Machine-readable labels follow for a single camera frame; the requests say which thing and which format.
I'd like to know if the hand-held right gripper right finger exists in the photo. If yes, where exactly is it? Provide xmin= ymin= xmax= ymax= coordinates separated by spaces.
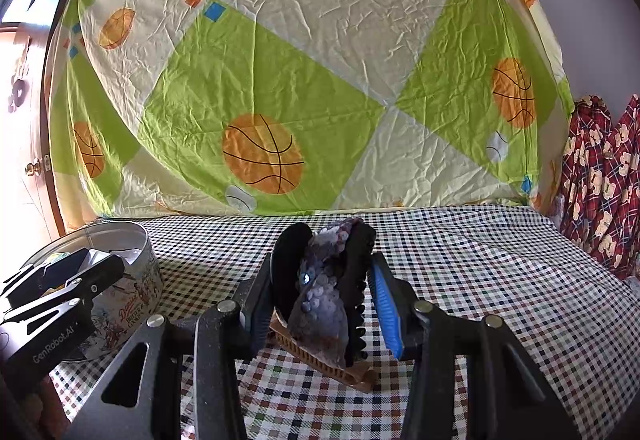
xmin=368 ymin=251 xmax=583 ymax=440

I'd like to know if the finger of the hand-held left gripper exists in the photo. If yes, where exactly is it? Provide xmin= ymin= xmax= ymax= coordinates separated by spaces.
xmin=5 ymin=254 xmax=126 ymax=321
xmin=0 ymin=247 xmax=96 ymax=300

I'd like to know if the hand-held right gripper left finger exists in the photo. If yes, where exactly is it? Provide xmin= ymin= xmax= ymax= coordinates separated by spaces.
xmin=67 ymin=252 xmax=276 ymax=440

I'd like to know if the round metal tin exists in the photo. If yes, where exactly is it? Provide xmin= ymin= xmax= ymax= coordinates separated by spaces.
xmin=20 ymin=220 xmax=165 ymax=362

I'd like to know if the black sequin hair clip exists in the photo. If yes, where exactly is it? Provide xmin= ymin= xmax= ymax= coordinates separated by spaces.
xmin=272 ymin=216 xmax=378 ymax=370

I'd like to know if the person's left forearm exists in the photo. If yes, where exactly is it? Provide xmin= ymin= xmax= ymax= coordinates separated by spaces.
xmin=20 ymin=370 xmax=71 ymax=440

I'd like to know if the brown plastic comb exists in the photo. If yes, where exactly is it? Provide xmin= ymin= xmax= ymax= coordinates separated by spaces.
xmin=267 ymin=310 xmax=376 ymax=393

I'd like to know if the checkered tablecloth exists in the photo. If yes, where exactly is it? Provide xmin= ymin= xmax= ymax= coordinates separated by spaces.
xmin=47 ymin=205 xmax=640 ymax=440

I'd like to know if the door ornament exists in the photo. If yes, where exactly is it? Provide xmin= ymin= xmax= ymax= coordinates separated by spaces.
xmin=7 ymin=35 xmax=33 ymax=113

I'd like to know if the basketball print bed sheet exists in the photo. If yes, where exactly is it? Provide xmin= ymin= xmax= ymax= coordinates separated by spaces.
xmin=47 ymin=0 xmax=576 ymax=221

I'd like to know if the red plaid bear cloth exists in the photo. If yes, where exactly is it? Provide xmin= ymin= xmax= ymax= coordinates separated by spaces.
xmin=552 ymin=94 xmax=640 ymax=281

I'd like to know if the brown wooden door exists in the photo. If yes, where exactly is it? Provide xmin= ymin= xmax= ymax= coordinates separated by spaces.
xmin=0 ymin=0 xmax=86 ymax=241

